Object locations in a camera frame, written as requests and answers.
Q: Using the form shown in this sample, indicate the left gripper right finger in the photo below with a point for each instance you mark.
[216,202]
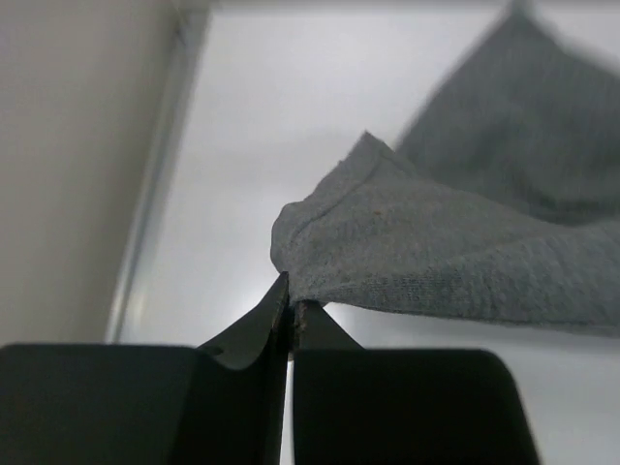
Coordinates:
[353,405]

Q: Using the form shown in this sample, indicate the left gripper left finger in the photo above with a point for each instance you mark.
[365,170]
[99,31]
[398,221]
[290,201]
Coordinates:
[219,403]

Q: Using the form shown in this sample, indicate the grey shorts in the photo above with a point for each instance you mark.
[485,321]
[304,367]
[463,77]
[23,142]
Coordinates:
[500,205]

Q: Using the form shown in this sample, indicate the aluminium table edge rail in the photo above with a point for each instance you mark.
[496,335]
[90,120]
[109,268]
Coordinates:
[133,276]

